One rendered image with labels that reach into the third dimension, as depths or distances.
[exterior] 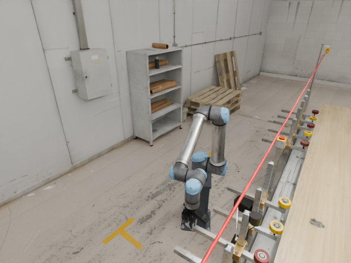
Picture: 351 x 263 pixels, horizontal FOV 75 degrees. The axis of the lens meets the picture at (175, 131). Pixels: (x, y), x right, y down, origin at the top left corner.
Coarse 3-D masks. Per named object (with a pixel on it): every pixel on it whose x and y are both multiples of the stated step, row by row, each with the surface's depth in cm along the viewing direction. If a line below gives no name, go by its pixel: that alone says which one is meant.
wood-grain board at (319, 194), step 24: (336, 120) 281; (312, 144) 230; (336, 144) 230; (312, 168) 194; (336, 168) 194; (312, 192) 168; (336, 192) 168; (288, 216) 148; (312, 216) 148; (336, 216) 148; (288, 240) 132; (312, 240) 132; (336, 240) 132
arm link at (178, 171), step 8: (200, 112) 173; (200, 120) 171; (192, 128) 166; (200, 128) 168; (192, 136) 161; (184, 144) 159; (192, 144) 158; (184, 152) 154; (192, 152) 157; (184, 160) 150; (176, 168) 147; (184, 168) 147; (176, 176) 145; (184, 176) 143
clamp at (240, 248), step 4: (236, 244) 133; (244, 244) 133; (236, 248) 131; (240, 248) 131; (244, 248) 135; (240, 252) 129; (232, 256) 129; (236, 256) 128; (240, 256) 128; (236, 260) 129
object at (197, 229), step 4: (196, 228) 145; (200, 228) 145; (196, 232) 145; (200, 232) 143; (204, 232) 142; (208, 232) 142; (204, 236) 142; (208, 236) 140; (212, 236) 139; (212, 240) 139; (220, 240) 137; (224, 240) 137; (220, 244) 137; (224, 244) 135; (232, 244) 134; (244, 252) 130; (248, 252) 130; (244, 256) 129; (248, 256) 128; (252, 256) 128; (252, 260) 127
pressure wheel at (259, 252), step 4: (256, 252) 125; (260, 252) 125; (264, 252) 125; (256, 256) 123; (260, 256) 123; (264, 256) 123; (268, 256) 123; (256, 260) 122; (260, 260) 121; (264, 260) 121; (268, 260) 121
